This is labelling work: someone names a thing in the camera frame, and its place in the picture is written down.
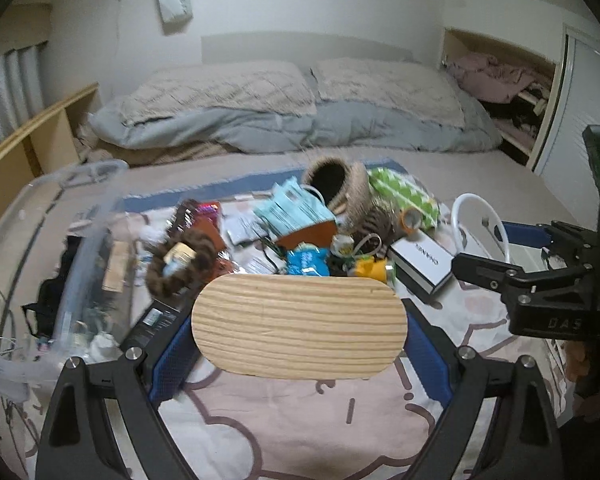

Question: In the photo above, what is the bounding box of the white box with black edge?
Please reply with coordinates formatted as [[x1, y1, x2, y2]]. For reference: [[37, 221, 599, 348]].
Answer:
[[387, 230, 454, 297]]

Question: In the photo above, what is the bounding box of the brown tape roll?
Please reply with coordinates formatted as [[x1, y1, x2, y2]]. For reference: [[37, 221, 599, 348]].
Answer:
[[399, 208, 424, 235]]

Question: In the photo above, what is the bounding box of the teal face mask pack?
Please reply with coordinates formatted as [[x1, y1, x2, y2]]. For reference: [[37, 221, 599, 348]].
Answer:
[[254, 180, 339, 239]]

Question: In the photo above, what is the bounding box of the black cable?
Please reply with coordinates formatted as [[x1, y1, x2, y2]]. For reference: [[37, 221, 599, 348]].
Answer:
[[0, 280, 33, 361]]

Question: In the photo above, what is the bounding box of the yellow toy figure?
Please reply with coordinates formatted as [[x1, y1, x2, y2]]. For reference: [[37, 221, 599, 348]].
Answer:
[[352, 257, 390, 282]]

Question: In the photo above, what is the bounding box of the pink printed blanket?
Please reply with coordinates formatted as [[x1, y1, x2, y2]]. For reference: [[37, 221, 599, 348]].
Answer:
[[0, 160, 572, 480]]

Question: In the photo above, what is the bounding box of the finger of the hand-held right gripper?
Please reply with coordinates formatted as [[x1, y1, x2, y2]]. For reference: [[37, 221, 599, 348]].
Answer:
[[502, 220, 600, 268], [451, 251, 598, 307]]

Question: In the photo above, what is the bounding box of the green checkered packet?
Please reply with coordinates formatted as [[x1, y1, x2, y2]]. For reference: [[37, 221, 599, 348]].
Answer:
[[367, 166, 441, 229]]

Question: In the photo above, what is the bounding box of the tan wooden block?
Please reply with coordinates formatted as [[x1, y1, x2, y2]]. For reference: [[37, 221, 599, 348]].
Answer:
[[101, 241, 132, 294]]

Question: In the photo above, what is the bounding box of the black flat box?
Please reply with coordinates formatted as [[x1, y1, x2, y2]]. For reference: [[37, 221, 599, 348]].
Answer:
[[120, 297, 193, 362]]

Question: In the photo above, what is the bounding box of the oval wooden board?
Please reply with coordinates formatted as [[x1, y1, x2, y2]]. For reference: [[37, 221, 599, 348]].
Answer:
[[191, 274, 410, 380]]

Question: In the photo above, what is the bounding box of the grey curtain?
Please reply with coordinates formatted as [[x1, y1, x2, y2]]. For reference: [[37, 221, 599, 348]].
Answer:
[[0, 42, 47, 162]]

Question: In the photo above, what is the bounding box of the person's right hand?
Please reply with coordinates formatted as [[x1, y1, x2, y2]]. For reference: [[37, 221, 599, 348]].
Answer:
[[564, 337, 600, 421]]

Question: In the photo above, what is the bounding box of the beige quilted pillow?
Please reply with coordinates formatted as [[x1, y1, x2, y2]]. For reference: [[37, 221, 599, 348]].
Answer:
[[311, 57, 467, 129], [120, 60, 317, 127]]

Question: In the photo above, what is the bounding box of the silver foil packet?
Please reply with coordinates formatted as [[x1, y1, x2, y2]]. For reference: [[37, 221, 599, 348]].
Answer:
[[224, 249, 283, 277]]

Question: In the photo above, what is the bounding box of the brown leather card holder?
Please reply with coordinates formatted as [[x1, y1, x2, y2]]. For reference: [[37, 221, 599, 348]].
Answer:
[[275, 220, 341, 252]]

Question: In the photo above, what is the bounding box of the white headboard panel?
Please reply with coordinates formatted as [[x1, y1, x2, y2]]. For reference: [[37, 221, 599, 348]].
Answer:
[[201, 35, 414, 67]]

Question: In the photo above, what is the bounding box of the thin wall cord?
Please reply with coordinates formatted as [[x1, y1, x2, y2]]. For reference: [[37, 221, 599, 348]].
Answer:
[[114, 0, 127, 53]]

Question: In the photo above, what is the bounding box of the clear plastic storage bin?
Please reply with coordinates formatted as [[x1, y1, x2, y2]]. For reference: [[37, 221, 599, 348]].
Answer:
[[0, 159, 133, 383]]

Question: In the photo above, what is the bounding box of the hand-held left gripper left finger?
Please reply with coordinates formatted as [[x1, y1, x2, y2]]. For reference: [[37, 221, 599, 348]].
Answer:
[[34, 305, 203, 480]]

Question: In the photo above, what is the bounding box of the grey duvet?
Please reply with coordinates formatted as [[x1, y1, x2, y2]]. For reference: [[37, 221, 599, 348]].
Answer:
[[87, 95, 502, 154]]

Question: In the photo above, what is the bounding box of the wooden shelf unit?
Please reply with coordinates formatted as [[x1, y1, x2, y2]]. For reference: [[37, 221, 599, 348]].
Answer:
[[0, 82, 102, 198]]

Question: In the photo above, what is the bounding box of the black fabric pouch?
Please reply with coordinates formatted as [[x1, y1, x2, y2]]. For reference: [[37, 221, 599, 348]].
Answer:
[[21, 245, 78, 341]]

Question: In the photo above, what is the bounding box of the woven straw basket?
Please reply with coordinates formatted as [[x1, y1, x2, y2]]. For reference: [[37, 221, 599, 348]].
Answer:
[[301, 156, 372, 227]]

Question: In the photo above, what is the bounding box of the striped furry item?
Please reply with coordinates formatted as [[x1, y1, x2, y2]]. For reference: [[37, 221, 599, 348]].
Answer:
[[350, 204, 397, 248]]

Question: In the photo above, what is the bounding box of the small yellow label card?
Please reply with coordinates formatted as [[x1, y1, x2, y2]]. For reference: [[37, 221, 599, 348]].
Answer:
[[162, 242, 197, 277]]

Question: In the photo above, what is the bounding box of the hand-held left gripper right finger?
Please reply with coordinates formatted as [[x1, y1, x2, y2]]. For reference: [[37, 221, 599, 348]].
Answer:
[[402, 297, 566, 480]]

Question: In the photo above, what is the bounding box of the brown braided hair ring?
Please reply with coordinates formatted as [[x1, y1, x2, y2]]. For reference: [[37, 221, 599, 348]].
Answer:
[[145, 231, 217, 299]]

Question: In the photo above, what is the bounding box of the white closet door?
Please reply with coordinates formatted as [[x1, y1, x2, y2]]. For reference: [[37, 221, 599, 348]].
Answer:
[[527, 24, 600, 183]]

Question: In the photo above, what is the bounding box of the beige bed sheet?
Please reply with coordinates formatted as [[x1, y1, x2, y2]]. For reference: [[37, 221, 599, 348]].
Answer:
[[0, 145, 600, 480]]

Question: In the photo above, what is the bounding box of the pink clothes pile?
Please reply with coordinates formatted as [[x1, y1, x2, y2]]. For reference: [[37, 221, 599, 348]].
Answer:
[[446, 52, 552, 105]]

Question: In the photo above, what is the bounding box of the blue snack packet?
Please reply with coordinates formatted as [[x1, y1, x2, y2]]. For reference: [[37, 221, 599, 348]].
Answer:
[[286, 247, 332, 277]]

